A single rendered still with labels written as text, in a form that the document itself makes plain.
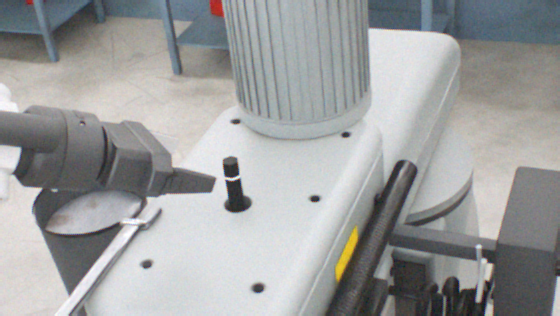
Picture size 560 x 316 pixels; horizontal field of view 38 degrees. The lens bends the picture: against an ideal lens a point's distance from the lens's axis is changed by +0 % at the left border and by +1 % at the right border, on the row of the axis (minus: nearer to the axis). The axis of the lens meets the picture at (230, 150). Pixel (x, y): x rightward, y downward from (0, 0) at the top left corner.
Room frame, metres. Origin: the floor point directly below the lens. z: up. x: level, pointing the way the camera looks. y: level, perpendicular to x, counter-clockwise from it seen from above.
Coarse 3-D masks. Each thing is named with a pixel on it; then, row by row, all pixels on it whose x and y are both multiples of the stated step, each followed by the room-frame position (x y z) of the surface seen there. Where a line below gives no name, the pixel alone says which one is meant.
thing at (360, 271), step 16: (400, 160) 0.99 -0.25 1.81; (400, 176) 0.95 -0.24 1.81; (384, 192) 0.92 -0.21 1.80; (400, 192) 0.91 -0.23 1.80; (384, 208) 0.88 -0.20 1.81; (400, 208) 0.89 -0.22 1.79; (368, 224) 0.86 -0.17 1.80; (384, 224) 0.85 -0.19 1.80; (368, 240) 0.82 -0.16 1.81; (384, 240) 0.82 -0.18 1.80; (352, 256) 0.80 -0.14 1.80; (368, 256) 0.79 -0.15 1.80; (352, 272) 0.76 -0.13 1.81; (368, 272) 0.77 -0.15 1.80; (352, 288) 0.73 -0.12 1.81; (336, 304) 0.71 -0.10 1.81; (352, 304) 0.71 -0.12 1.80
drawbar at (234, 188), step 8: (224, 160) 0.83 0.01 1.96; (232, 160) 0.83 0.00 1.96; (224, 168) 0.83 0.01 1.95; (232, 168) 0.82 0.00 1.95; (232, 176) 0.82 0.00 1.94; (240, 176) 0.84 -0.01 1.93; (232, 184) 0.82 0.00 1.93; (240, 184) 0.83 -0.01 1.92; (232, 192) 0.82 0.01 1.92; (240, 192) 0.82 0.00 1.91; (232, 200) 0.82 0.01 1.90; (240, 200) 0.82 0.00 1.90; (232, 208) 0.83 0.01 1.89; (240, 208) 0.82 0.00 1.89
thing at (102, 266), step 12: (132, 216) 0.84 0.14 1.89; (156, 216) 0.83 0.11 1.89; (132, 228) 0.81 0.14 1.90; (144, 228) 0.81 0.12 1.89; (120, 240) 0.79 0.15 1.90; (108, 252) 0.77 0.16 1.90; (120, 252) 0.77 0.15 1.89; (96, 264) 0.75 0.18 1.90; (108, 264) 0.75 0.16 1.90; (96, 276) 0.73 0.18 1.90; (84, 288) 0.71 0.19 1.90; (72, 300) 0.69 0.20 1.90; (84, 300) 0.69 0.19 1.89; (60, 312) 0.68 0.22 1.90; (72, 312) 0.67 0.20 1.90
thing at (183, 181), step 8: (176, 168) 0.75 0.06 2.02; (184, 168) 0.76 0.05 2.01; (176, 176) 0.74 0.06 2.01; (184, 176) 0.75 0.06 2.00; (192, 176) 0.75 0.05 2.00; (200, 176) 0.76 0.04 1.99; (208, 176) 0.76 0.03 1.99; (176, 184) 0.74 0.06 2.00; (184, 184) 0.75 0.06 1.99; (192, 184) 0.75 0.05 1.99; (200, 184) 0.75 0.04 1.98; (208, 184) 0.76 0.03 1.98; (168, 192) 0.74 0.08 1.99; (176, 192) 0.74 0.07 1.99; (184, 192) 0.75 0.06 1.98; (192, 192) 0.75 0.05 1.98; (200, 192) 0.75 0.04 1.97; (208, 192) 0.76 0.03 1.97
